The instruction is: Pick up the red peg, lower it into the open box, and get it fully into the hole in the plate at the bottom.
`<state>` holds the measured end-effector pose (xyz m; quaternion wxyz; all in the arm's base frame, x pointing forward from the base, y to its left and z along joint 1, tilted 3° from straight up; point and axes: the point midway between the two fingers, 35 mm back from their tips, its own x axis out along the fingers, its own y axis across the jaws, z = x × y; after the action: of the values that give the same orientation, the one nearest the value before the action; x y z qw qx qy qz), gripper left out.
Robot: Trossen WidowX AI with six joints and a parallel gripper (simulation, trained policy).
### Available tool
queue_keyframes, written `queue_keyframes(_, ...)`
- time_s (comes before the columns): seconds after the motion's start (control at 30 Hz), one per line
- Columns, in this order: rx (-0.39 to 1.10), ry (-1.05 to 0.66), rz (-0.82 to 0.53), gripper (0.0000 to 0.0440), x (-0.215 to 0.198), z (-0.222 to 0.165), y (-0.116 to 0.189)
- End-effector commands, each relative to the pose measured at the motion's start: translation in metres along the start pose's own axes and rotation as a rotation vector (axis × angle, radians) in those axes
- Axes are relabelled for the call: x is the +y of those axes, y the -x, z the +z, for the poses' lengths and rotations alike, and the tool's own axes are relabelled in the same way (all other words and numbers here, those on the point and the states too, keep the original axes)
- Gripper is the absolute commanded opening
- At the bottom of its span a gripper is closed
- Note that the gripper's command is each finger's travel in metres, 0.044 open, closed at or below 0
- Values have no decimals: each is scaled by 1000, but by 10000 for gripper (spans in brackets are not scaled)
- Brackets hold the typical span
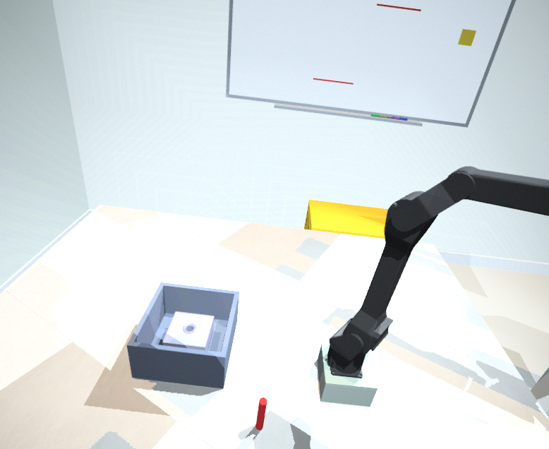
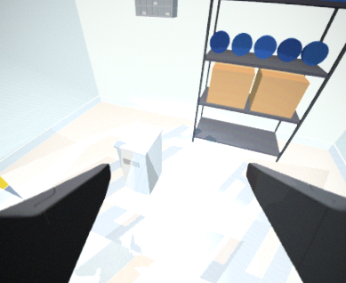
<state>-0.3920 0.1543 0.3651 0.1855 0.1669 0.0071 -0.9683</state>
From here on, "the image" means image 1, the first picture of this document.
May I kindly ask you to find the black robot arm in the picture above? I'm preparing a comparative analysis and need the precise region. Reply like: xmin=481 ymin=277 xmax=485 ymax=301
xmin=327 ymin=166 xmax=549 ymax=378

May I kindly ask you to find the red peg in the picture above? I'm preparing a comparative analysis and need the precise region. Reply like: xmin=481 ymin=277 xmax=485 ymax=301
xmin=255 ymin=397 xmax=267 ymax=430

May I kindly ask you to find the white square plate with hole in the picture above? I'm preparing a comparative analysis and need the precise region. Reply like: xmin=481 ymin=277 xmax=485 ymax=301
xmin=163 ymin=312 xmax=214 ymax=351

